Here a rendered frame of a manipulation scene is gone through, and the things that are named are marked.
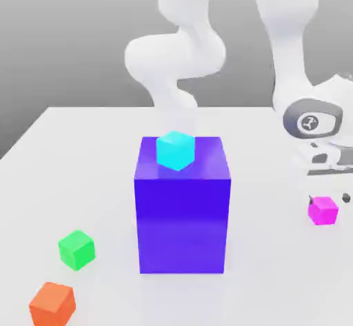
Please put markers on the small orange cube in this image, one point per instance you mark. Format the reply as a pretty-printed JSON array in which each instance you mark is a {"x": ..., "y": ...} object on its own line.
[{"x": 52, "y": 304}]

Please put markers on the small green cube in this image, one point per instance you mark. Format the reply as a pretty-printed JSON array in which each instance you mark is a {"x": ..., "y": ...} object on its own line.
[{"x": 76, "y": 250}]

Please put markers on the small magenta cube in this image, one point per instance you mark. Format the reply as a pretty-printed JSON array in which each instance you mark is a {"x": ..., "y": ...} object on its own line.
[{"x": 323, "y": 211}]

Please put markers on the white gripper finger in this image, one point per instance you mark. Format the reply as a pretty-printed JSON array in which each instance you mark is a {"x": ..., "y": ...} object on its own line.
[
  {"x": 310, "y": 199},
  {"x": 345, "y": 197}
]

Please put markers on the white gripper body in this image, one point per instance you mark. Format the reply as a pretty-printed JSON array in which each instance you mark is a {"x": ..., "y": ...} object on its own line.
[{"x": 331, "y": 180}]

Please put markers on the small cyan cube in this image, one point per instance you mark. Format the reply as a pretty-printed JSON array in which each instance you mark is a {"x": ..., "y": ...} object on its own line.
[{"x": 175, "y": 151}]

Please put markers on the large purple box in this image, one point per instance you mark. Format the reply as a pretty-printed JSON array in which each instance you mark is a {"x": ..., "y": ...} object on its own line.
[{"x": 182, "y": 221}]

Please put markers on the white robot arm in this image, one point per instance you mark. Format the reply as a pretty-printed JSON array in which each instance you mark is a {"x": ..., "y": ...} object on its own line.
[{"x": 176, "y": 55}]

